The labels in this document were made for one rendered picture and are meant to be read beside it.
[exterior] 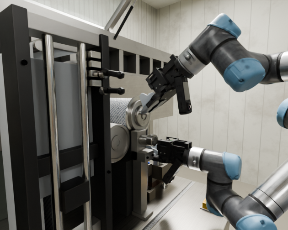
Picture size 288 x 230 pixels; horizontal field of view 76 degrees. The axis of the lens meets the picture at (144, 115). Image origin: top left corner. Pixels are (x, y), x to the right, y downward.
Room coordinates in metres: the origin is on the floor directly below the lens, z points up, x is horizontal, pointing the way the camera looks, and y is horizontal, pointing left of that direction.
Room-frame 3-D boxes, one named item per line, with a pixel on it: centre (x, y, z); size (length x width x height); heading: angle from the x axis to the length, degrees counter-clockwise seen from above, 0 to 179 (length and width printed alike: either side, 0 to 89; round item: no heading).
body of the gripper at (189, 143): (0.65, -0.11, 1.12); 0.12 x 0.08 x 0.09; 54
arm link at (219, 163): (0.55, -0.24, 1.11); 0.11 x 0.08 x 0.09; 54
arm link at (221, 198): (0.54, -0.24, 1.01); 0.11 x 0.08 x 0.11; 10
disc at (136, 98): (0.67, 0.02, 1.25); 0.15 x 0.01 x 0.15; 144
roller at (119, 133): (0.64, 0.19, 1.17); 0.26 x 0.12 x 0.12; 54
